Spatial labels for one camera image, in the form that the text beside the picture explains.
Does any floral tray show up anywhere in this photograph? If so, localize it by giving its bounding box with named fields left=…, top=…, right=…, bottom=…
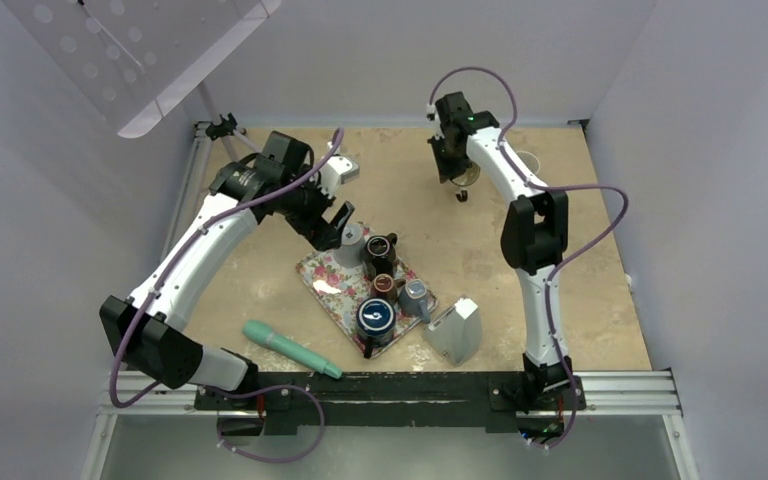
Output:
left=296, top=250, right=438, bottom=359

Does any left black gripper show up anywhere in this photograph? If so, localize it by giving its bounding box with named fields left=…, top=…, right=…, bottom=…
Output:
left=280, top=164, right=353, bottom=251

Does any perforated clear panel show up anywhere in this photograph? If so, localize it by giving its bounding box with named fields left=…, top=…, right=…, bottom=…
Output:
left=5, top=0, right=282, bottom=139

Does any silver tripod stand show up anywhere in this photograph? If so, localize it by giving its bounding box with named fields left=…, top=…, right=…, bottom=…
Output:
left=194, top=80, right=261, bottom=161

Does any dark blue mug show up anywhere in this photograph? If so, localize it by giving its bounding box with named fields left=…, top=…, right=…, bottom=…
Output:
left=355, top=298, right=396, bottom=359

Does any cream mug black handle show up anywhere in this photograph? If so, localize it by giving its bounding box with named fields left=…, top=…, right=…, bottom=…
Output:
left=449, top=164, right=481, bottom=203

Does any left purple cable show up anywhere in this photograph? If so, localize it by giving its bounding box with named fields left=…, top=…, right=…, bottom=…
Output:
left=108, top=127, right=346, bottom=464

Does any purple cable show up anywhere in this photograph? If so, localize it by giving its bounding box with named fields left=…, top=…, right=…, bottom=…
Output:
left=427, top=66, right=630, bottom=452
left=108, top=127, right=346, bottom=464

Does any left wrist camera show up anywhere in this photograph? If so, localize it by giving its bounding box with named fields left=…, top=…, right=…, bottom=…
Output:
left=319, top=156, right=360, bottom=198

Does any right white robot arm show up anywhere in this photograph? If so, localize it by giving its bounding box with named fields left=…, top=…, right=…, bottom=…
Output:
left=426, top=92, right=574, bottom=408

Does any aluminium frame rail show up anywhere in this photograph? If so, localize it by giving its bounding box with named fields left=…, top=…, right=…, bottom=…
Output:
left=79, top=371, right=700, bottom=479

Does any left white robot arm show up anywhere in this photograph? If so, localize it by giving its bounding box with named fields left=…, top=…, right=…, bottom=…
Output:
left=99, top=130, right=359, bottom=409

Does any silver wedge box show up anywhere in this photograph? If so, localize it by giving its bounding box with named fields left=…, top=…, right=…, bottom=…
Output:
left=422, top=296, right=483, bottom=367

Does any light green mug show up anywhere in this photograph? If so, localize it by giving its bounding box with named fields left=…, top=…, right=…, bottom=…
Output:
left=516, top=150, right=541, bottom=177

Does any blue-grey small mug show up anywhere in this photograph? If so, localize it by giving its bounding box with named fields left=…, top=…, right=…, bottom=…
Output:
left=398, top=279, right=431, bottom=324

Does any teal cylindrical bottle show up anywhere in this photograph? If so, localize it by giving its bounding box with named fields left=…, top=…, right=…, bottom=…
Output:
left=242, top=320, right=343, bottom=379

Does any grey mug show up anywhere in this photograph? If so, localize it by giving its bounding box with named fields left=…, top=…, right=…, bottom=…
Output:
left=333, top=223, right=366, bottom=269

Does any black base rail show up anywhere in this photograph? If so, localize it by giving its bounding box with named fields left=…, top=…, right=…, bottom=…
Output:
left=194, top=371, right=586, bottom=438

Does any brown small mug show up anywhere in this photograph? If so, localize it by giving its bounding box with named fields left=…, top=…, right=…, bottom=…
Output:
left=370, top=273, right=406, bottom=305

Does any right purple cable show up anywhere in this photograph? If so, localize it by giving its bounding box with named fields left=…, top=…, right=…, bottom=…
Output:
left=427, top=66, right=630, bottom=452

